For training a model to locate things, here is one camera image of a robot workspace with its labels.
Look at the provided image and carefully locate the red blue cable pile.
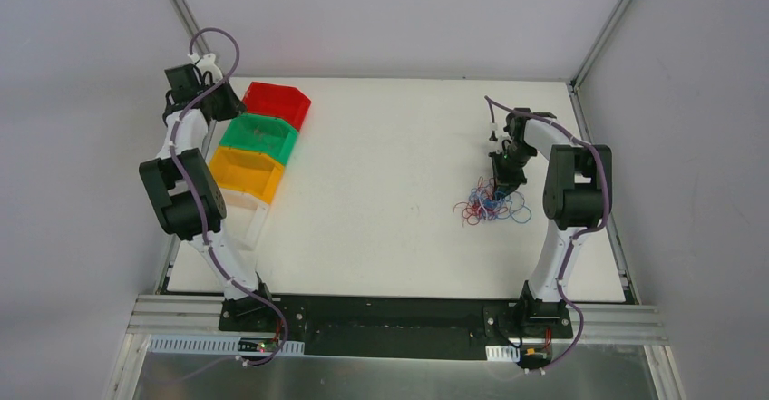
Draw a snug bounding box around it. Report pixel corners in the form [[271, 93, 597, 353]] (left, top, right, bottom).
[[452, 174, 533, 229]]

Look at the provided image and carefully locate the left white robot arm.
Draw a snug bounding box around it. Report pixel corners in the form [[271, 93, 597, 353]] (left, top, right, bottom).
[[139, 54, 277, 332]]

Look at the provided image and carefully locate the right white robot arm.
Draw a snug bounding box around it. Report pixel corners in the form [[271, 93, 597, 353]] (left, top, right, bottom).
[[490, 108, 612, 338]]

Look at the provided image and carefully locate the green plastic bin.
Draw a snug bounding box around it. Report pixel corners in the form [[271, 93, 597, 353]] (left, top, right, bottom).
[[219, 113, 298, 165]]

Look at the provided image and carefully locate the red plastic bin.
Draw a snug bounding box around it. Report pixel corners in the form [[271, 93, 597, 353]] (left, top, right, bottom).
[[242, 82, 312, 131]]

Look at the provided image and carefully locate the yellow plastic bin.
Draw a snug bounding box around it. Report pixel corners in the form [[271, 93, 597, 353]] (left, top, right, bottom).
[[209, 146, 285, 204]]

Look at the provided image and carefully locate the clear plastic bin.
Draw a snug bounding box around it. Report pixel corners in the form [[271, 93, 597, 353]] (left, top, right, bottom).
[[221, 189, 270, 251]]

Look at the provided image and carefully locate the right controller board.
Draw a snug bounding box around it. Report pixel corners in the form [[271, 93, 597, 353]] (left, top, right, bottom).
[[517, 348, 551, 370]]

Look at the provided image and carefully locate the controller board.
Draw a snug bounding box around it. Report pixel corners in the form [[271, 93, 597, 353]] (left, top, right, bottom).
[[517, 348, 551, 370], [237, 337, 280, 356]]

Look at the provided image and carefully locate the left controller board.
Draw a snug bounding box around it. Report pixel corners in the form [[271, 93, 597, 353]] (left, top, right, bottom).
[[237, 337, 280, 356]]

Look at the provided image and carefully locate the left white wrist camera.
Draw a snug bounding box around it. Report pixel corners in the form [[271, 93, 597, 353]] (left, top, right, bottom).
[[188, 52, 223, 83]]

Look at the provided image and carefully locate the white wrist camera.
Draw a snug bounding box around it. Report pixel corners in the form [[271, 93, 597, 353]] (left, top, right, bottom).
[[188, 52, 223, 83], [489, 122, 498, 142]]

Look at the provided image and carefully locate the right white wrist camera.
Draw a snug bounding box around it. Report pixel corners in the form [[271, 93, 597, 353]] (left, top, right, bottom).
[[489, 122, 498, 142]]

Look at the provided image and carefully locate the aluminium front rail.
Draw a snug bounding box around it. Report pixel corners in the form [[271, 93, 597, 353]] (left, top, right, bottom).
[[128, 294, 669, 346]]

